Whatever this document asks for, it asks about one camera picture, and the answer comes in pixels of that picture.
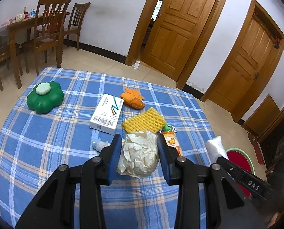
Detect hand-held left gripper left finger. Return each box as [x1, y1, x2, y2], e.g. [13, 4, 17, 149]
[15, 134, 123, 229]

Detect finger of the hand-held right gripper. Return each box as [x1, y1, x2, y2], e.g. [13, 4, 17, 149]
[217, 157, 274, 198]

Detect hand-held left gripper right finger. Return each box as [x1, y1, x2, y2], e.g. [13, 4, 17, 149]
[157, 135, 268, 229]

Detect orange snack packet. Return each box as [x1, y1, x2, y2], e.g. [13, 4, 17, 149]
[161, 132, 183, 158]

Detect cream paper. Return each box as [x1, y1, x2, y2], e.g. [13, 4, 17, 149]
[117, 131, 160, 179]

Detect yellow foam fruit net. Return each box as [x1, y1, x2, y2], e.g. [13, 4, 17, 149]
[122, 107, 166, 134]

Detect white sock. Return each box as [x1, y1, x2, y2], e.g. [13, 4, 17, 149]
[205, 135, 228, 163]

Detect white cardboard box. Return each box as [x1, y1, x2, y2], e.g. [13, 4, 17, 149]
[89, 94, 125, 135]

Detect light blue toy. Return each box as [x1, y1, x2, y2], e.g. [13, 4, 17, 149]
[92, 138, 112, 152]

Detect small green toy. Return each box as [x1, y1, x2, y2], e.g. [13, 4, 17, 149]
[162, 124, 178, 134]

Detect red doormat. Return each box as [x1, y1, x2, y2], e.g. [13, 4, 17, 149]
[252, 142, 266, 165]

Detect dark wooden cabinet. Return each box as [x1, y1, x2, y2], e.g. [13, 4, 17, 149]
[259, 95, 284, 174]

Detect orange carrot toy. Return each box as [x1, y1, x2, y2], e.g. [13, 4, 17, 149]
[120, 88, 146, 110]

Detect blue plaid tablecloth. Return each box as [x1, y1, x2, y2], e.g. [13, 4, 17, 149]
[0, 67, 215, 229]

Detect green flower-shaped toy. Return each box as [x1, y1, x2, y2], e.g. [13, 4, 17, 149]
[27, 81, 65, 114]

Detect closed wooden door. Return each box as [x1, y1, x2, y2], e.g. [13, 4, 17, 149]
[214, 17, 276, 115]

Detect open wooden door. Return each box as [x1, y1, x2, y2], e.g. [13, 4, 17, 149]
[141, 0, 222, 81]

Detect tall-backed wooden chair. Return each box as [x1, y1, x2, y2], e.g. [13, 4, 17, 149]
[21, 0, 74, 76]

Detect wooden dining table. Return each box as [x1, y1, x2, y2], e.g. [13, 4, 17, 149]
[0, 11, 70, 89]

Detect wooden frame of closed door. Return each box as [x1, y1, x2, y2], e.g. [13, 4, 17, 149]
[200, 0, 284, 123]

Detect wooden frame of open door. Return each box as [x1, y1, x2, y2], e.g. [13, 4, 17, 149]
[125, 0, 232, 90]

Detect wooden chair by wall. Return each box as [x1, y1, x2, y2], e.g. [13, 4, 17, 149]
[63, 2, 91, 51]

